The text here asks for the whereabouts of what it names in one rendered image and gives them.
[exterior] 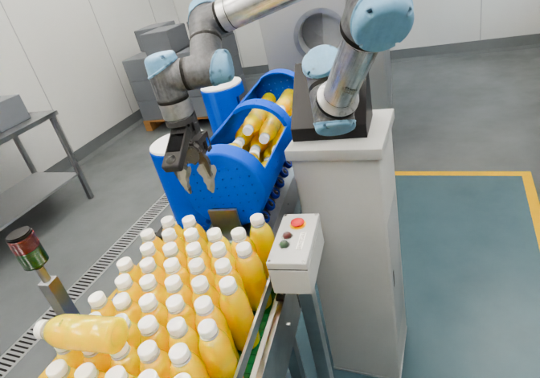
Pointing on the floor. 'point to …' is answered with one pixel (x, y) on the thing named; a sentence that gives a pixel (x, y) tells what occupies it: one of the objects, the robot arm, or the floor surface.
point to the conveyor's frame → (278, 338)
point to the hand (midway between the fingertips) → (199, 191)
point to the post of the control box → (316, 334)
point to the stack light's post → (58, 297)
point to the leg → (296, 363)
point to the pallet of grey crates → (148, 47)
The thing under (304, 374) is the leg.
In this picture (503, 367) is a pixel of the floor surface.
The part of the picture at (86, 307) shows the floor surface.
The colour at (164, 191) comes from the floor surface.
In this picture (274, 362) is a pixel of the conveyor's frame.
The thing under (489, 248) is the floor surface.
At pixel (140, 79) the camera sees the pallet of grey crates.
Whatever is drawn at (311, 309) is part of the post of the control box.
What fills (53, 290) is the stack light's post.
